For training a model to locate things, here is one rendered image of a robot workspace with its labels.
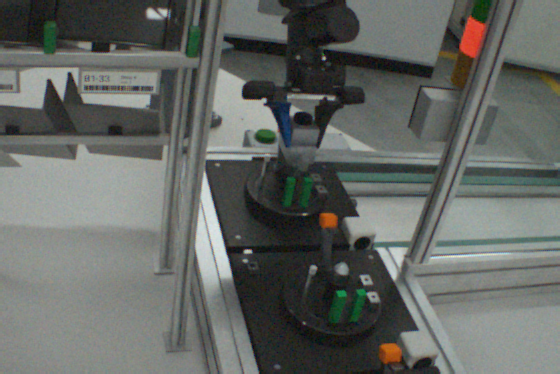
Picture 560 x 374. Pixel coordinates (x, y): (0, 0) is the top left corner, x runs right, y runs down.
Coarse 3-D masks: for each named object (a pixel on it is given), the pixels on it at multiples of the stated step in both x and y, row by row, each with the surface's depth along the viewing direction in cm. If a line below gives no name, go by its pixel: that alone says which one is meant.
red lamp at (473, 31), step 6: (468, 18) 81; (468, 24) 81; (474, 24) 80; (480, 24) 79; (468, 30) 81; (474, 30) 80; (480, 30) 79; (468, 36) 81; (474, 36) 80; (480, 36) 80; (462, 42) 83; (468, 42) 81; (474, 42) 81; (462, 48) 83; (468, 48) 82; (474, 48) 81; (468, 54) 82; (474, 54) 81
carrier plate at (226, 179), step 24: (216, 168) 110; (240, 168) 112; (312, 168) 116; (216, 192) 104; (240, 192) 106; (336, 192) 111; (216, 216) 101; (240, 216) 100; (336, 216) 105; (240, 240) 95; (264, 240) 96; (288, 240) 97; (312, 240) 98; (336, 240) 99
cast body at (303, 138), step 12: (300, 120) 96; (312, 120) 98; (300, 132) 96; (312, 132) 97; (300, 144) 97; (312, 144) 98; (288, 156) 98; (300, 156) 97; (312, 156) 99; (300, 168) 97
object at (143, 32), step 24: (72, 0) 64; (96, 0) 64; (120, 0) 65; (144, 0) 65; (168, 0) 65; (72, 24) 64; (96, 24) 65; (120, 24) 65; (144, 24) 65; (168, 24) 66; (120, 48) 75; (144, 48) 69; (168, 48) 72
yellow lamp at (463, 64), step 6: (462, 54) 83; (456, 60) 84; (462, 60) 83; (468, 60) 82; (456, 66) 84; (462, 66) 83; (468, 66) 82; (456, 72) 84; (462, 72) 83; (468, 72) 83; (450, 78) 86; (456, 78) 85; (462, 78) 84; (456, 84) 85; (462, 84) 84
